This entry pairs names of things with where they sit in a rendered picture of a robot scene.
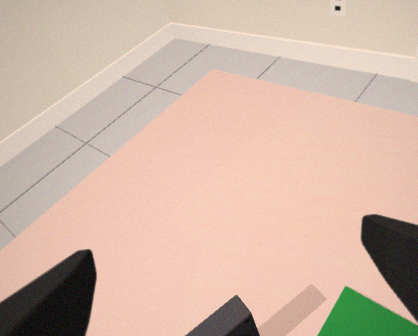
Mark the black square block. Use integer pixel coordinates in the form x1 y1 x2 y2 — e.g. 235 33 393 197
185 295 260 336

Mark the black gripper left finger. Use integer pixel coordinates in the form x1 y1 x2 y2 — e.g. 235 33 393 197
0 249 97 336

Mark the green circuit board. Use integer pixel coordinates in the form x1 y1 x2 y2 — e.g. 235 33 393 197
317 286 418 336

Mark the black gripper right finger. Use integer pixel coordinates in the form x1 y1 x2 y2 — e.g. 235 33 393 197
360 214 418 323

